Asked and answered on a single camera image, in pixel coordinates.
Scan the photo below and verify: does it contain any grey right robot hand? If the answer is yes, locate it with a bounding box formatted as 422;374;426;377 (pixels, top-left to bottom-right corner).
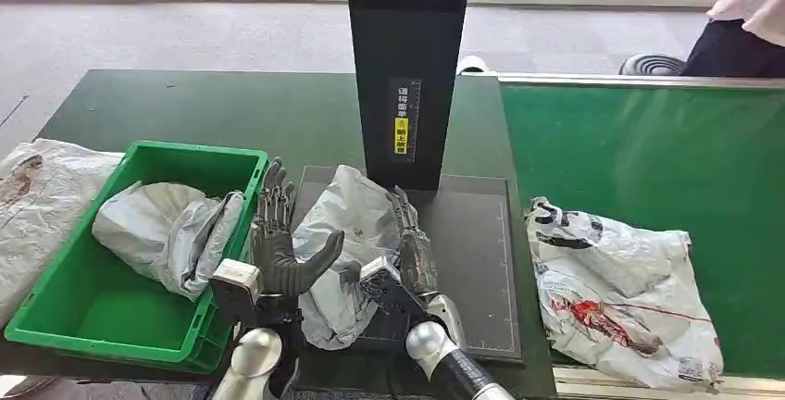
339;185;441;300

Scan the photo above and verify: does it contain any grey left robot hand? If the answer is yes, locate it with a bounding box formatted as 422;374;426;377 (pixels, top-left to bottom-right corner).
251;157;346;297

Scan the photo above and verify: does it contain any pale grey plastic parcel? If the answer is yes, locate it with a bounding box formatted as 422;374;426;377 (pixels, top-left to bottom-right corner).
292;164;419;351

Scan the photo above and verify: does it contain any grey crinkled plastic parcel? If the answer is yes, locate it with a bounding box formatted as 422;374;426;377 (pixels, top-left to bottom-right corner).
92;181;245;302

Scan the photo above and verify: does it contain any black and yellow label sticker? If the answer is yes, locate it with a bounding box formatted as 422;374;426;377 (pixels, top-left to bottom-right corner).
388;77;422;164

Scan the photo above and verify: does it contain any green plastic crate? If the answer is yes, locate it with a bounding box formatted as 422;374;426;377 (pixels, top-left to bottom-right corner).
5;141;269;375

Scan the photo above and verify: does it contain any white parcel with black print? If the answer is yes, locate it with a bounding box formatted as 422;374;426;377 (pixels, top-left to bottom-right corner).
526;196;692;300

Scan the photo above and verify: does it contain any white tape roll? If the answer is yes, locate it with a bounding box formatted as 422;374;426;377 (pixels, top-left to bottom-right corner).
456;55;490;75

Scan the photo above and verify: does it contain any black scanner column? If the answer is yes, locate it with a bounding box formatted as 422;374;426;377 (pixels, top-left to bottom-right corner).
343;0;475;192

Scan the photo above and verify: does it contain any white parcel with red print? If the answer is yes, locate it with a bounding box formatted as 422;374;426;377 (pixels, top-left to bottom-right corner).
534;256;726;395

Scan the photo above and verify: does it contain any white parcel with brown print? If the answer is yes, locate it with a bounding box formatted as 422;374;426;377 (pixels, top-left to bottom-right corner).
0;138;124;329

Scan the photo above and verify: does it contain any green conveyor belt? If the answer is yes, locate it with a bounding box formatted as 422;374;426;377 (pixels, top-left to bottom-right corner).
501;80;785;380

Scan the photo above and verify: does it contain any person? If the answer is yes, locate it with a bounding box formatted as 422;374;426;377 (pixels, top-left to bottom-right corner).
680;0;785;80

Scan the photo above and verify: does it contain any dark right wrist camera box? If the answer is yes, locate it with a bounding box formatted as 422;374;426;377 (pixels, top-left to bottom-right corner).
358;256;428;319

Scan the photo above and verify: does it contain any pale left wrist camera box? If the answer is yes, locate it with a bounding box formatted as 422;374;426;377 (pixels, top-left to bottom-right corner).
209;258;265;329

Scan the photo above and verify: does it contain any black scanner base plate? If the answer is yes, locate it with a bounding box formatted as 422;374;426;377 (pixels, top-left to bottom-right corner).
288;166;522;362

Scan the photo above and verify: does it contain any silver conveyor frame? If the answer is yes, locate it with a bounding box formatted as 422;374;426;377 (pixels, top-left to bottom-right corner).
497;73;785;400

